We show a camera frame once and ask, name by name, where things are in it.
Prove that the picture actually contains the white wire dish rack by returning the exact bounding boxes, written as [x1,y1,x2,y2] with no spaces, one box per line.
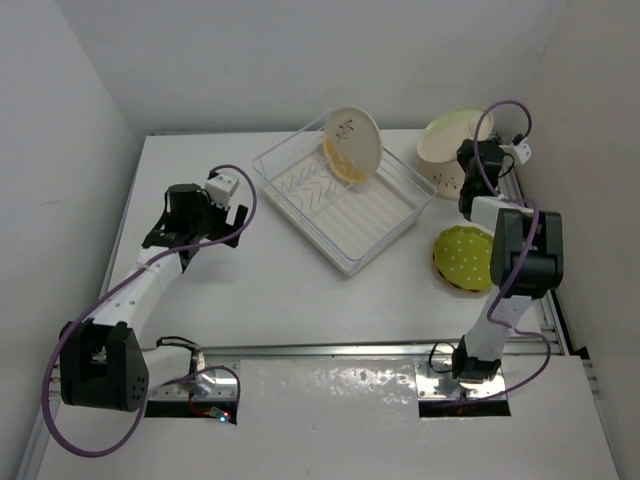
[253,132,436,275]

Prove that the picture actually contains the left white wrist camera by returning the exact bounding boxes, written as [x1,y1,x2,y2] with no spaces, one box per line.
[204,172,239,210]

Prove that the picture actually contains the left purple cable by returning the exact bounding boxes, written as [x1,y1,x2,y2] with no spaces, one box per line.
[43,164,259,459]

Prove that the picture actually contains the cream plate yellow rim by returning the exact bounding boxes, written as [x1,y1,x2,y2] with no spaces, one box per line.
[323,106,383,184]

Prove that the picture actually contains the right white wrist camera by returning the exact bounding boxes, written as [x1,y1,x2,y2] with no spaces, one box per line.
[501,140,532,166]

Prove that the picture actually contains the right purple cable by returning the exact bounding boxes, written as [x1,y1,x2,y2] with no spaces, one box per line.
[457,99,554,404]

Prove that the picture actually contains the cream plate pink rim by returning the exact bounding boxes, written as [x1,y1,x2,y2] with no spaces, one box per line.
[419,160,465,201]

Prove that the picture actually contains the orange dotted plate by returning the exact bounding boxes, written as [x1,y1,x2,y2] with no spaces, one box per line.
[431,251,463,291]

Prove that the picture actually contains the green dotted plate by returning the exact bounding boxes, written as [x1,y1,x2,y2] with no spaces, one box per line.
[432,226,493,293]

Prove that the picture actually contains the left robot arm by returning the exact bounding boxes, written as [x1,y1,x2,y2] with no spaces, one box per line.
[59,174,248,412]

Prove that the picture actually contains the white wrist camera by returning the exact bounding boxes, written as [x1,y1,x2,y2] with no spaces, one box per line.
[501,140,532,166]
[204,172,239,210]

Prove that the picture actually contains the purple cable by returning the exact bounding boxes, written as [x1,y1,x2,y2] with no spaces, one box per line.
[43,164,259,459]
[457,99,554,404]

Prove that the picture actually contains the small circuit board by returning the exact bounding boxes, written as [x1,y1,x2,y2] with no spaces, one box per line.
[188,395,231,424]

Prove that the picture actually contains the cream plate green rim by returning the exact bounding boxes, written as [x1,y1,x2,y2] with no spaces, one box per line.
[417,106,485,164]

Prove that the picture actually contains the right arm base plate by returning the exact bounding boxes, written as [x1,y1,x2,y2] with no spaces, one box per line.
[415,342,506,403]

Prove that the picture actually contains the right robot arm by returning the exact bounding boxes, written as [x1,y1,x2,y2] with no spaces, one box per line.
[452,139,564,383]

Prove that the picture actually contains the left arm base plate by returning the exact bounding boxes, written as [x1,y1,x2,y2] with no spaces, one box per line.
[150,362,241,401]

